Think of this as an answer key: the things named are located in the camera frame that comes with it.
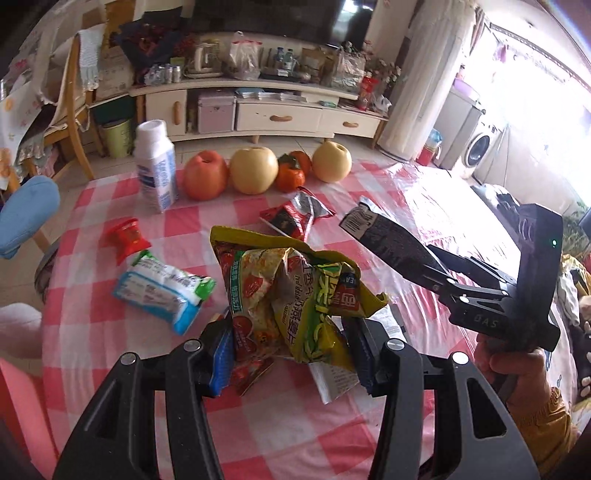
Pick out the person's right forearm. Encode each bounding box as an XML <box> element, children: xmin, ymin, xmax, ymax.
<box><xmin>508</xmin><ymin>388</ymin><xmax>580</xmax><ymax>476</ymax></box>

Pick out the orange print white cloth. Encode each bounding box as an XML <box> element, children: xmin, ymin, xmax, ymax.
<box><xmin>0</xmin><ymin>80</ymin><xmax>61</xmax><ymax>171</ymax></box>

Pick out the person's right hand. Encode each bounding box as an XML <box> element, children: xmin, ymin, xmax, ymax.
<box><xmin>475</xmin><ymin>332</ymin><xmax>561</xmax><ymax>416</ymax></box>

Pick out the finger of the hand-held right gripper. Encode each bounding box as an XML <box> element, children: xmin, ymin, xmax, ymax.
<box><xmin>406</xmin><ymin>267</ymin><xmax>468</xmax><ymax>302</ymax></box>
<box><xmin>427</xmin><ymin>246</ymin><xmax>514</xmax><ymax>290</ymax></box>

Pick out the white blue green tissue packet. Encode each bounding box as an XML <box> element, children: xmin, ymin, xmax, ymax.
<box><xmin>112</xmin><ymin>249</ymin><xmax>217</xmax><ymax>336</ymax></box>

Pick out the clear plastic bag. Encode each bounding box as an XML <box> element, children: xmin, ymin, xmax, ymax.
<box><xmin>330</xmin><ymin>48</ymin><xmax>365</xmax><ymax>90</ymax></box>

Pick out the white printed snack packet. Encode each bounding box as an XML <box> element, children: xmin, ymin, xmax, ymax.
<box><xmin>309</xmin><ymin>307</ymin><xmax>407</xmax><ymax>404</ymax></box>

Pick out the dark wrapped flower bouquet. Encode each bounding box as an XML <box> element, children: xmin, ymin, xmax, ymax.
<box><xmin>113</xmin><ymin>18</ymin><xmax>185</xmax><ymax>70</ymax></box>

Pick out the pink white checked tablecloth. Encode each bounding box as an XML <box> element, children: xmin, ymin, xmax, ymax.
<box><xmin>41</xmin><ymin>159</ymin><xmax>578</xmax><ymax>480</ymax></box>

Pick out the white teal knitted towel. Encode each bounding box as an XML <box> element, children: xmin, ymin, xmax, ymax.
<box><xmin>76</xmin><ymin>28</ymin><xmax>105</xmax><ymax>90</ymax></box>

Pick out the red apple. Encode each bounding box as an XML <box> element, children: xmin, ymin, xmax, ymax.
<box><xmin>183</xmin><ymin>150</ymin><xmax>230</xmax><ymax>201</ymax></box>

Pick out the cream television cabinet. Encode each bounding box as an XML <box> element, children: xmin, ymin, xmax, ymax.
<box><xmin>129</xmin><ymin>76</ymin><xmax>389</xmax><ymax>144</ymax></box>

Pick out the white red plastic bag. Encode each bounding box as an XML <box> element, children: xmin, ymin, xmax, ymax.
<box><xmin>224</xmin><ymin>31</ymin><xmax>263</xmax><ymax>80</ymax></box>

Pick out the black television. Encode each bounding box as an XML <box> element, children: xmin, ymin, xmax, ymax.
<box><xmin>189</xmin><ymin>0</ymin><xmax>375</xmax><ymax>47</ymax></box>

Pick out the pink trash bin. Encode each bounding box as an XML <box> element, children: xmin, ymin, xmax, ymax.
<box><xmin>0</xmin><ymin>355</ymin><xmax>61</xmax><ymax>467</ymax></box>

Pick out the green waste bin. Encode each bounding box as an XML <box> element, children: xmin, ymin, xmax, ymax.
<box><xmin>99</xmin><ymin>117</ymin><xmax>136</xmax><ymax>158</ymax></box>

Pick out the wooden chair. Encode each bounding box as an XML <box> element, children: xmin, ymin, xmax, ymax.
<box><xmin>60</xmin><ymin>34</ymin><xmax>105</xmax><ymax>181</ymax></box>

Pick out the white curtain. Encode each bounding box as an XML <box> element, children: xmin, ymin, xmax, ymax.
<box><xmin>376</xmin><ymin>0</ymin><xmax>476</xmax><ymax>162</ymax></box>

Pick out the yellow green snack bag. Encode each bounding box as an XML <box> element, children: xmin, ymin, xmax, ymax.
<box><xmin>210</xmin><ymin>225</ymin><xmax>391</xmax><ymax>372</ymax></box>

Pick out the orange persimmon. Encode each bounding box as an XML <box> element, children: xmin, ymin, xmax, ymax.
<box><xmin>290</xmin><ymin>150</ymin><xmax>313</xmax><ymax>176</ymax></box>
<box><xmin>276</xmin><ymin>154</ymin><xmax>306</xmax><ymax>193</ymax></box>

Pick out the black snack wrapper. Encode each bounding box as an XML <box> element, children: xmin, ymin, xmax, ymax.
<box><xmin>339</xmin><ymin>196</ymin><xmax>446</xmax><ymax>289</ymax></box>

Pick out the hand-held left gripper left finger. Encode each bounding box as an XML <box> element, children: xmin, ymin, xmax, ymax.
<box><xmin>53</xmin><ymin>316</ymin><xmax>236</xmax><ymax>480</ymax></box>

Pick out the brown paper bag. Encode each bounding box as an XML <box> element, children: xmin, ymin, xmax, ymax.
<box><xmin>301</xmin><ymin>46</ymin><xmax>329</xmax><ymax>77</ymax></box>

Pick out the blue chair cushion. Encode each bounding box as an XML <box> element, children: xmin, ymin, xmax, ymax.
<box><xmin>0</xmin><ymin>175</ymin><xmax>62</xmax><ymax>259</ymax></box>

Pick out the small red jelly cup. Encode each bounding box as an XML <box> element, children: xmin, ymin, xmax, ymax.
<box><xmin>105</xmin><ymin>218</ymin><xmax>152</xmax><ymax>266</ymax></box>

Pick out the yellow pear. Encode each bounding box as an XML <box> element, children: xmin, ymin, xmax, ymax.
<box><xmin>312</xmin><ymin>141</ymin><xmax>353</xmax><ymax>183</ymax></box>
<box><xmin>229</xmin><ymin>146</ymin><xmax>279</xmax><ymax>195</ymax></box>

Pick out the pink storage box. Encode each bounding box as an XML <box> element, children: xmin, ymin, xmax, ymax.
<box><xmin>198</xmin><ymin>91</ymin><xmax>237</xmax><ymax>134</ymax></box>

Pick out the red silver snack wrapper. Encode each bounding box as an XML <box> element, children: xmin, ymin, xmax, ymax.
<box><xmin>259</xmin><ymin>187</ymin><xmax>336</xmax><ymax>243</ymax></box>

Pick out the red foil wrapper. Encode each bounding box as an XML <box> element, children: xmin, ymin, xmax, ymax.
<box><xmin>228</xmin><ymin>355</ymin><xmax>275</xmax><ymax>398</ymax></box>

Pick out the white electric kettle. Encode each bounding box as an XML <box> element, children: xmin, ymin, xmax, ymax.
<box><xmin>191</xmin><ymin>41</ymin><xmax>222</xmax><ymax>77</ymax></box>

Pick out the white washing machine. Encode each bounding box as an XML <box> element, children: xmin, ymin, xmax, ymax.
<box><xmin>462</xmin><ymin>120</ymin><xmax>509</xmax><ymax>181</ymax></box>

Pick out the red bucket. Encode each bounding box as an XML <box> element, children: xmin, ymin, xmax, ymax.
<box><xmin>416</xmin><ymin>129</ymin><xmax>443</xmax><ymax>167</ymax></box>

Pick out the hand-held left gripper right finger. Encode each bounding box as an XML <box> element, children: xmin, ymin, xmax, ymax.
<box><xmin>341</xmin><ymin>316</ymin><xmax>542</xmax><ymax>480</ymax></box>

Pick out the white milk bottle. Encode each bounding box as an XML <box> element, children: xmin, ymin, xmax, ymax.
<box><xmin>134</xmin><ymin>120</ymin><xmax>180</xmax><ymax>214</ymax></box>

